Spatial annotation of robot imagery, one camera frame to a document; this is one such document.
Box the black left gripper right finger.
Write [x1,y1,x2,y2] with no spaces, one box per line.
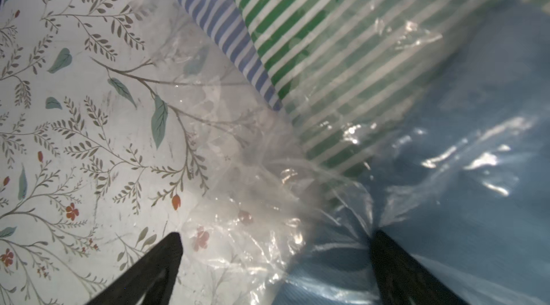
[370,230,468,305]

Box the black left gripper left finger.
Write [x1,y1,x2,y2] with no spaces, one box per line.
[87,232,183,305]

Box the clear vacuum bag blue zipper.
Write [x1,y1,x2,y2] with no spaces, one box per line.
[130,0,549,304]

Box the green white striped garment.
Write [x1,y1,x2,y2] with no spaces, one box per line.
[234,0,549,178]

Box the blue white striped garment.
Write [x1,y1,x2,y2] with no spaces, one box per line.
[176,0,282,111]

